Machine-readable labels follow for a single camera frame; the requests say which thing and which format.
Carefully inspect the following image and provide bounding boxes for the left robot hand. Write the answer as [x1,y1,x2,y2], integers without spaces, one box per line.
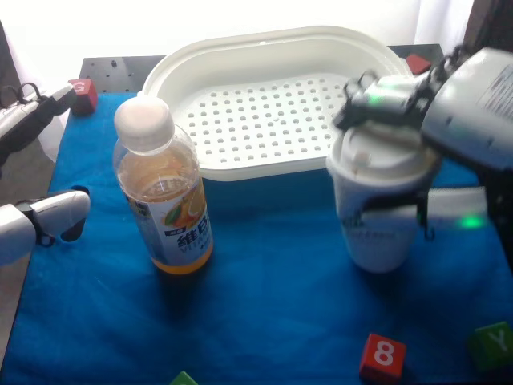
[0,82,91,268]

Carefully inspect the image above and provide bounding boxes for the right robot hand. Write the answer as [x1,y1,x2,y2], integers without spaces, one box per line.
[332,46,513,265]

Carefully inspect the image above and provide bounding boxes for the orange juice bottle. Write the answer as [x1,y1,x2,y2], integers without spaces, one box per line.
[113,95,215,276]

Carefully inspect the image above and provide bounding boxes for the white paper coffee cup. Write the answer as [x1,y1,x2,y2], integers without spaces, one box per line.
[325,120,442,274]

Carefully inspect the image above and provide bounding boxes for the white perforated plastic tray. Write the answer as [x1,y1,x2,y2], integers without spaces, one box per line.
[142,26,414,181]

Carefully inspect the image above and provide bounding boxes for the red block with G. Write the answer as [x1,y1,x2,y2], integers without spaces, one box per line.
[67,79,99,117]

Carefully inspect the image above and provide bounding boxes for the plain red block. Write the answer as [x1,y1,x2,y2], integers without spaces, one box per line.
[405,55,432,75]

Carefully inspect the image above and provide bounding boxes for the dark curtain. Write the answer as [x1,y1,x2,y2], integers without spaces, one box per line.
[460,0,513,53]

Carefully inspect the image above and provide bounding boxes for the green block with Y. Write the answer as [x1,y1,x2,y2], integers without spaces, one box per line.
[467,320,513,374]

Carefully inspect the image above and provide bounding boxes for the red block with 8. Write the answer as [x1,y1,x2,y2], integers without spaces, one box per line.
[359,332,408,381]

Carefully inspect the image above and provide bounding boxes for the blue table cloth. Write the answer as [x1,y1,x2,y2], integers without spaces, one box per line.
[0,91,513,385]

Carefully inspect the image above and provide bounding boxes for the green toy block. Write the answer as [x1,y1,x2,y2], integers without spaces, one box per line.
[170,369,201,385]

